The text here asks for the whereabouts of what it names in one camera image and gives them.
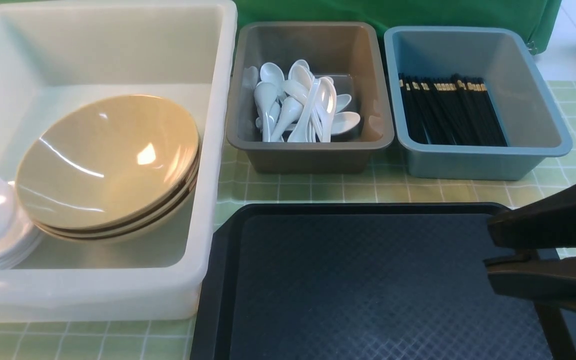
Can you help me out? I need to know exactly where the tan noodle bowl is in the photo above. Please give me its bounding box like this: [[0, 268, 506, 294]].
[[14, 95, 201, 231]]

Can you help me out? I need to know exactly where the white soup spoon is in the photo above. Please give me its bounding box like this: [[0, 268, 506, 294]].
[[283, 79, 321, 142]]

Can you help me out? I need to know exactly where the lower stacked tan bowl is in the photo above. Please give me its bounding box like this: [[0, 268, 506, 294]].
[[32, 177, 198, 243]]

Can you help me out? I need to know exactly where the stacked tan bowl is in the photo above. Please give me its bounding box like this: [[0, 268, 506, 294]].
[[32, 177, 198, 243], [31, 159, 201, 243]]

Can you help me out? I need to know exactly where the top stacked tan bowl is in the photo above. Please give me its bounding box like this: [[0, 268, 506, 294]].
[[31, 159, 201, 243]]

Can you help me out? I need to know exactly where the pile of white spoons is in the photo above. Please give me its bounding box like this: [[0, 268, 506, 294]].
[[242, 59, 361, 143]]

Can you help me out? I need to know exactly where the black plastic serving tray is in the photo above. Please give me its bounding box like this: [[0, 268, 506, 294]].
[[189, 202, 576, 360]]

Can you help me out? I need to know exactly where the grey plastic bin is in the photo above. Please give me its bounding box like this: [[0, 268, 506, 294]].
[[225, 22, 396, 174]]

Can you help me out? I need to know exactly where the bundle of black chopsticks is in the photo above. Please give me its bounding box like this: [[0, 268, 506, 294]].
[[398, 73, 509, 147]]

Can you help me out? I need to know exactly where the blue plastic bin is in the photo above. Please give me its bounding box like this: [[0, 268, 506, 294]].
[[384, 26, 573, 181]]

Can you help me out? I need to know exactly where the stack of white plates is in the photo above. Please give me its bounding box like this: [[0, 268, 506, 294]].
[[0, 218, 42, 270]]

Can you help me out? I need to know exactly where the large white plastic tub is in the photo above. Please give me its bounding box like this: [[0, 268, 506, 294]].
[[0, 0, 237, 323]]

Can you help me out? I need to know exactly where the green fabric backdrop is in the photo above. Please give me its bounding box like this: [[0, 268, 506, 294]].
[[0, 0, 562, 56]]

